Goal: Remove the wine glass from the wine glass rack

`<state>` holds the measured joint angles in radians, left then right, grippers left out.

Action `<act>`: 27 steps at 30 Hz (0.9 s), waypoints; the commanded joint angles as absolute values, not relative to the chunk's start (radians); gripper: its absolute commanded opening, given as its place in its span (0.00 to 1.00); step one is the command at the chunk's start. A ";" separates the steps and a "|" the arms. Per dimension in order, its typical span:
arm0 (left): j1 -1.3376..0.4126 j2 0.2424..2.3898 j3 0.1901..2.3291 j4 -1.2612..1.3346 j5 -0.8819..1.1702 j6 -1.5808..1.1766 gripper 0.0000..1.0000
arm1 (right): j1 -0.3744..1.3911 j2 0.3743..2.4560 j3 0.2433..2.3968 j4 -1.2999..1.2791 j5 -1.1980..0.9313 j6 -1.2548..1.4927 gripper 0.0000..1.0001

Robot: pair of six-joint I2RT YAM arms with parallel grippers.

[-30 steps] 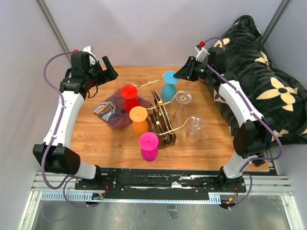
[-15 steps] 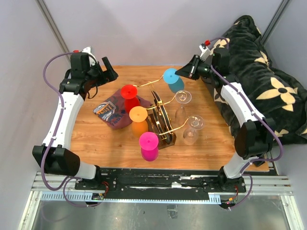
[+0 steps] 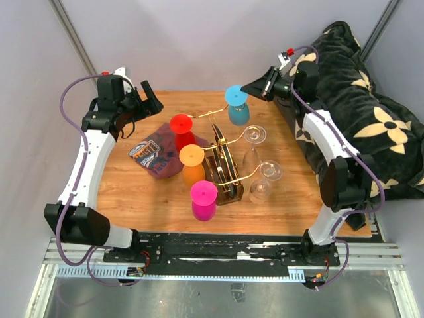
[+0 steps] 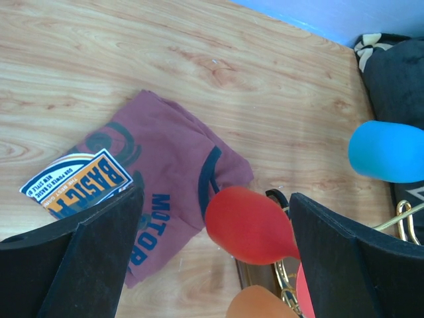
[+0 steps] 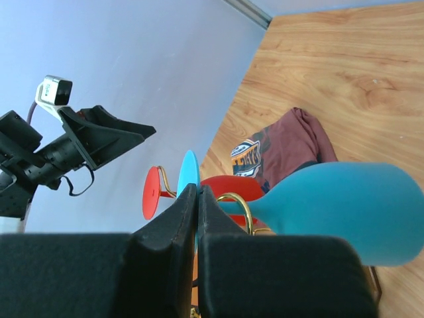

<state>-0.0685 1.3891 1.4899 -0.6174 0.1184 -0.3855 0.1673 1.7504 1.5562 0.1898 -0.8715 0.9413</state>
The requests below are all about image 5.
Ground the maroon printed t-shirt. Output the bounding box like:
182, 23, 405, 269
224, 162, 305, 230
231, 107, 338, 193

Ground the blue wine glass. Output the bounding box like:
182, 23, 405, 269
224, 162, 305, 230
177, 149, 424, 267

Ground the red wine glass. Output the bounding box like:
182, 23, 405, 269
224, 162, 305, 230
142, 166, 264, 220

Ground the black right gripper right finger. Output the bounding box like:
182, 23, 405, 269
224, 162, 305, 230
197, 186, 378, 317

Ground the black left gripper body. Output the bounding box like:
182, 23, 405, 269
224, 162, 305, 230
19, 109, 110, 191

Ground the gold wire glass rack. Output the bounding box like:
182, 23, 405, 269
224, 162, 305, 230
156, 165, 382, 318

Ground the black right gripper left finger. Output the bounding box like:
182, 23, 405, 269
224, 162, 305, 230
1, 184, 197, 317

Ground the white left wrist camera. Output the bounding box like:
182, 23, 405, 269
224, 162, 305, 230
34, 75, 73, 121

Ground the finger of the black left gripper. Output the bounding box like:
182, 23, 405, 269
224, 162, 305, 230
71, 131, 145, 170
79, 105, 156, 140

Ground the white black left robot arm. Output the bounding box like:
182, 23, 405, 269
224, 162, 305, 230
1, 105, 156, 221

